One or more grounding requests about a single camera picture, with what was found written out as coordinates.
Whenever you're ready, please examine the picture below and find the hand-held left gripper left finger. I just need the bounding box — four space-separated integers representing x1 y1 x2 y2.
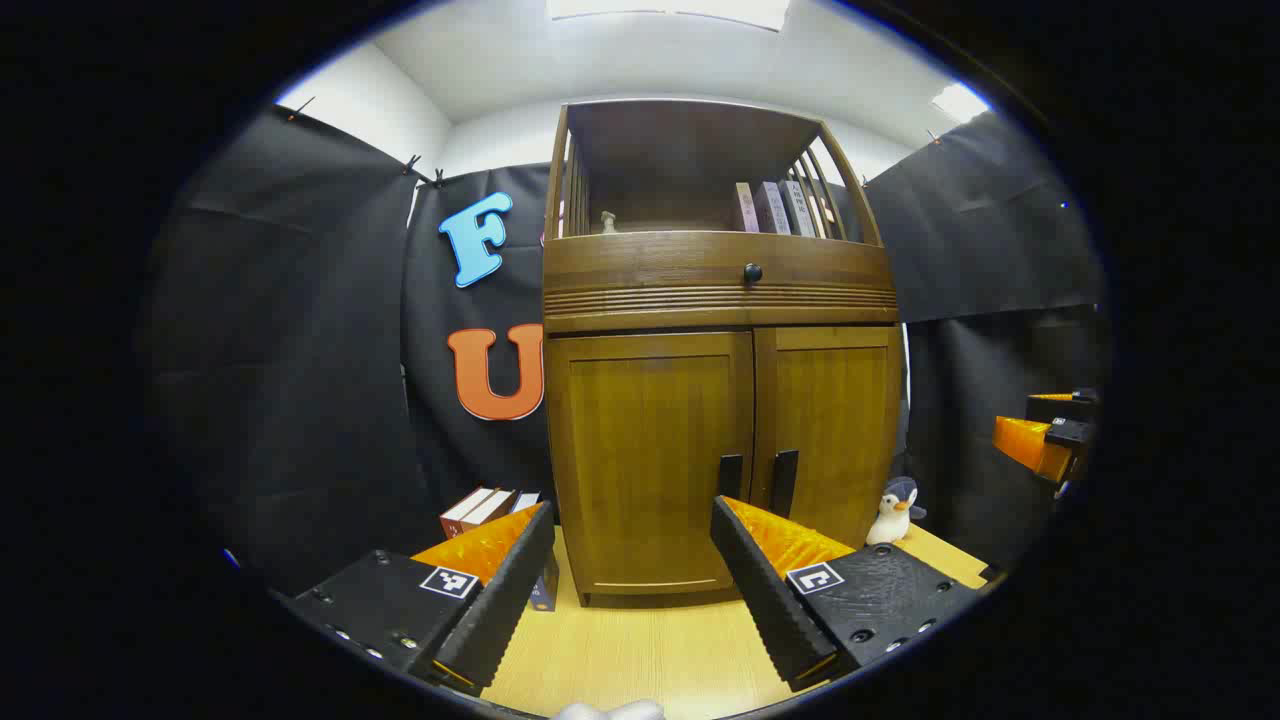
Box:
280 500 557 698

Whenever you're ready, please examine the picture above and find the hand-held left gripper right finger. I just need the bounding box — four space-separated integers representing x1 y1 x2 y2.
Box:
710 495 986 693

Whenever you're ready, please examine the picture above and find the wooden cabinet door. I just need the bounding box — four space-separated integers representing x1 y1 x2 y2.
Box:
545 330 756 599
752 325 904 549

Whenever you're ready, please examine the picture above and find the wooden double-door shoe cabinet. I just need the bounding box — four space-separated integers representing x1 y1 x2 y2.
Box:
540 97 906 609

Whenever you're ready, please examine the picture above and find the wooden cabinet drawer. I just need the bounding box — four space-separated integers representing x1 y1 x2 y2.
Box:
543 232 898 317

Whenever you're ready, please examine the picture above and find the blue book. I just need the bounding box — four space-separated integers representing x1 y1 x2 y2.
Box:
512 491 561 612

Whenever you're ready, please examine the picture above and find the penguin plush toy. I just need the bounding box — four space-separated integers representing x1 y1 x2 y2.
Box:
865 476 928 547

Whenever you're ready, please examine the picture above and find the small ceiling light panel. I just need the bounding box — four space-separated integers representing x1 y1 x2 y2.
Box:
933 82 991 124

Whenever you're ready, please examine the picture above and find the white upright book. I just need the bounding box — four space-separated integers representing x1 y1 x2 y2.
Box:
779 179 816 238

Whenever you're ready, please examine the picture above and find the large ceiling light panel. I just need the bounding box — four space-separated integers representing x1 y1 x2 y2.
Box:
547 0 791 32

